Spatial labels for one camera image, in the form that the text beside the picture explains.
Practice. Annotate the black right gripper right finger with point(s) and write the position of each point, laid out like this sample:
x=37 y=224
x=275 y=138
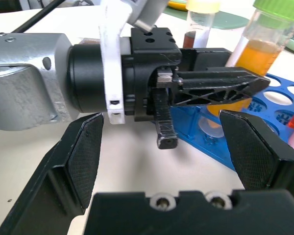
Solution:
x=252 y=154

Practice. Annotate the white test tube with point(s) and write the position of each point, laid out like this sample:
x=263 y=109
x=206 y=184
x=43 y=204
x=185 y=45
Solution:
x=237 y=46

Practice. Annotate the yellow round plate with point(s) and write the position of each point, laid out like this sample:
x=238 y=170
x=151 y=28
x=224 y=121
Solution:
x=177 y=3

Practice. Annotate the green-capped orange liquid test tube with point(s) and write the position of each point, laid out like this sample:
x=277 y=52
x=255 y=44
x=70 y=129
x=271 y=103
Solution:
x=259 y=54

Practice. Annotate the blue test tube rack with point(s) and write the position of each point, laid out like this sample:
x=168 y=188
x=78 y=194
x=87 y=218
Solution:
x=186 y=122

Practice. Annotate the dark green round plate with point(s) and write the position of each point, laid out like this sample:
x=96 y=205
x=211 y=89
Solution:
x=225 y=22

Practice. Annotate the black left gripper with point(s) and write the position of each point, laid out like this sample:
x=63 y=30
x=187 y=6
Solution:
x=142 y=73

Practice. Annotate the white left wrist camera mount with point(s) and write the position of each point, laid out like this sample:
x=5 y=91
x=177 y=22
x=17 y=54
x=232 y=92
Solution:
x=111 y=56

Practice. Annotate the yellow-capped dark red test tube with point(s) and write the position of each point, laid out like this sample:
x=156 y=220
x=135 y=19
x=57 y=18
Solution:
x=201 y=22

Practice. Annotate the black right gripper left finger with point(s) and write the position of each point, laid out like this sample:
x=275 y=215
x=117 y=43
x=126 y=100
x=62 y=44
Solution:
x=84 y=156

